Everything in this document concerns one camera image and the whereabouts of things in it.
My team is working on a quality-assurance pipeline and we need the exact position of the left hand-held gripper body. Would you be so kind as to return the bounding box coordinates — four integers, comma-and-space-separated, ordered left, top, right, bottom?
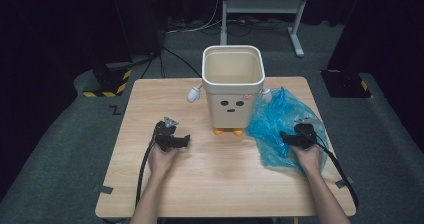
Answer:
153, 116, 179, 152

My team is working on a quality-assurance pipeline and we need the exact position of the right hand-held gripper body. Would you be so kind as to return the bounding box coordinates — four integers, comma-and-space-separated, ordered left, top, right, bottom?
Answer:
293, 116, 323, 150

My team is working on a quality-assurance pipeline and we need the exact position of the blue plastic bag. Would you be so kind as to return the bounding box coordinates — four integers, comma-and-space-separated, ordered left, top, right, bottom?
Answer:
246, 86, 329, 177

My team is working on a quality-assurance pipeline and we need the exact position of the cream trash bin with face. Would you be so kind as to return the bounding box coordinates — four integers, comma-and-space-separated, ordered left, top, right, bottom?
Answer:
186, 44, 274, 138

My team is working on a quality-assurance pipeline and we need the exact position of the person's right hand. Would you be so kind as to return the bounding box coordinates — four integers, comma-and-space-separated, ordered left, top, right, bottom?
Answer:
292, 144, 323, 178

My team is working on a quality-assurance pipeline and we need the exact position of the person's left hand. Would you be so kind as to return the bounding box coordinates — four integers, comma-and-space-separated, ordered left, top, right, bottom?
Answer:
147, 147, 181, 180

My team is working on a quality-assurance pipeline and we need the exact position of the black zigzag floor tape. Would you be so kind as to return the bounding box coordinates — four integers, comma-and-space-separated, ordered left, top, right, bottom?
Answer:
108, 104, 126, 116

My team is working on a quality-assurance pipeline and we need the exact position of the grey tape piece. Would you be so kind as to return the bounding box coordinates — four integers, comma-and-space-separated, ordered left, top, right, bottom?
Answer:
93, 184, 114, 195
334, 176, 355, 189

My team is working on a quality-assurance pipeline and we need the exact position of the black stand base striped tape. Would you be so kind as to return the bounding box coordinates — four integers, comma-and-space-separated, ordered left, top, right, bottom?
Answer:
83, 62, 133, 98
319, 68, 373, 99

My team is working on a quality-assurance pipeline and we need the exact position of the black curtain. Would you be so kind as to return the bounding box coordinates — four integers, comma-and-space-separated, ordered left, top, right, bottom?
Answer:
0, 0, 164, 192
328, 0, 424, 145

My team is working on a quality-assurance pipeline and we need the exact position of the white-framed desk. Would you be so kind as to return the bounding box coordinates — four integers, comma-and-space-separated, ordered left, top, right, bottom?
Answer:
219, 0, 313, 58

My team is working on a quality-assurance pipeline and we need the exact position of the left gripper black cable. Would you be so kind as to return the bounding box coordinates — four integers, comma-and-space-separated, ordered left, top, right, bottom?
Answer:
134, 125, 159, 208

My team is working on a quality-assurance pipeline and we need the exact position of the long black floor cable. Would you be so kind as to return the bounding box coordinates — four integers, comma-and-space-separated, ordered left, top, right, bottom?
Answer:
161, 46, 203, 78

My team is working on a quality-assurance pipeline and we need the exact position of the white floor cable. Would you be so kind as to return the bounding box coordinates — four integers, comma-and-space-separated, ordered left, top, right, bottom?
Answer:
164, 0, 223, 35

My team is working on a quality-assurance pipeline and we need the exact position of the bundle of black floor cables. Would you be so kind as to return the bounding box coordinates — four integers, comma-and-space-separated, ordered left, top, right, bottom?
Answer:
226, 17, 291, 38

